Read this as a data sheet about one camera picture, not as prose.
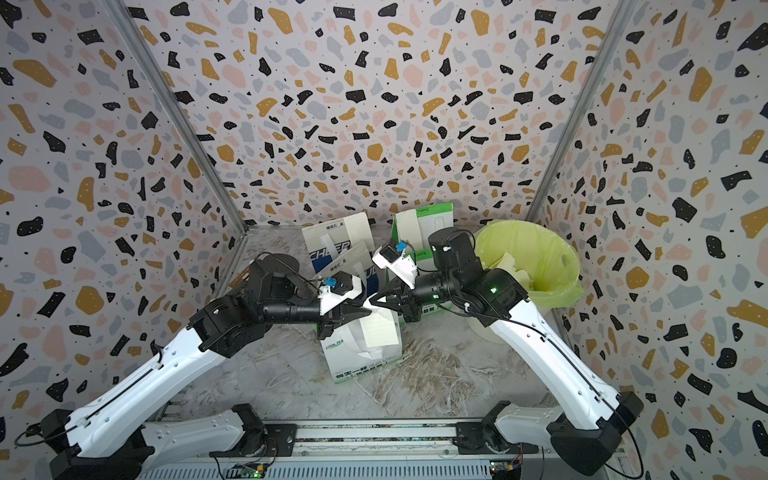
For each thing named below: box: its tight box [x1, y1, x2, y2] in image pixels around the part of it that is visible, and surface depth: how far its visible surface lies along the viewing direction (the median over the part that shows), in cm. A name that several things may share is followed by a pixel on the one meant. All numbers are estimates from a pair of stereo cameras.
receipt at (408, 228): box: [395, 209, 423, 250], surface depth 95 cm
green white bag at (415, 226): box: [392, 202, 454, 262], surface depth 96 cm
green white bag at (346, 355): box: [320, 310, 403, 384], surface depth 75 cm
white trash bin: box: [450, 312, 516, 353], surface depth 94 cm
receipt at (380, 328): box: [359, 308, 399, 348], surface depth 62 cm
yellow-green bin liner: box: [475, 219, 584, 308], surface depth 85 cm
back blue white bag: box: [301, 218, 351, 275], surface depth 90 cm
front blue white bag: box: [318, 242, 379, 297], surface depth 83 cm
